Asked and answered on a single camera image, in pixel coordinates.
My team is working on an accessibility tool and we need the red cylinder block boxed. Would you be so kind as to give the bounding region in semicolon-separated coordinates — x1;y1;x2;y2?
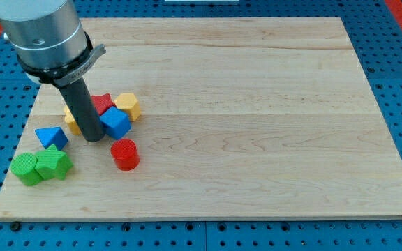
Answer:
110;138;140;171

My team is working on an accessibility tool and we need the yellow heart block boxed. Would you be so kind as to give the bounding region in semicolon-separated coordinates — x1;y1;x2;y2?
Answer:
64;106;82;135

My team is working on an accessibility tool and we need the wooden board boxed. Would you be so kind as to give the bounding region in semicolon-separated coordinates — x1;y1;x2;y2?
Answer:
0;17;402;222

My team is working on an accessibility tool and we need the green cylinder block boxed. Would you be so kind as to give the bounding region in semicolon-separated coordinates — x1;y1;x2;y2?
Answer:
10;153;43;186

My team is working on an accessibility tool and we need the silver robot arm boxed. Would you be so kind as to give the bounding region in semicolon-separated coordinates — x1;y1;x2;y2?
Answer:
0;0;106;142

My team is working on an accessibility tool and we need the blue triangle block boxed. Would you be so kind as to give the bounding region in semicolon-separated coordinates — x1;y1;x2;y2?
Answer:
35;127;68;150

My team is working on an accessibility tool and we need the yellow hexagon block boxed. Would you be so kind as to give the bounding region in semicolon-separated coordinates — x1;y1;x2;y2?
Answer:
114;93;141;122

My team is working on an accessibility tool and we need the black clamp ring with lever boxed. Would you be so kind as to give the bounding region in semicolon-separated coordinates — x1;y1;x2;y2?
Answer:
17;32;106;88

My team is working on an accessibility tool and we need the red star block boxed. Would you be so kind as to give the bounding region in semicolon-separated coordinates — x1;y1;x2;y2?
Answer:
91;93;115;116

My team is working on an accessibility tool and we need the blue cube block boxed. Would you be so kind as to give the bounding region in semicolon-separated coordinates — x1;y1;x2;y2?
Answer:
100;107;132;139

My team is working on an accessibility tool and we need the green star block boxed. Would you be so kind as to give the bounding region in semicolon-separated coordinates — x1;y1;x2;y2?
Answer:
35;144;74;180

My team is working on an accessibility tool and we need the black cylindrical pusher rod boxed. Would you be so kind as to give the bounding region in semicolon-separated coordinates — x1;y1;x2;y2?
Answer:
59;78;105;142

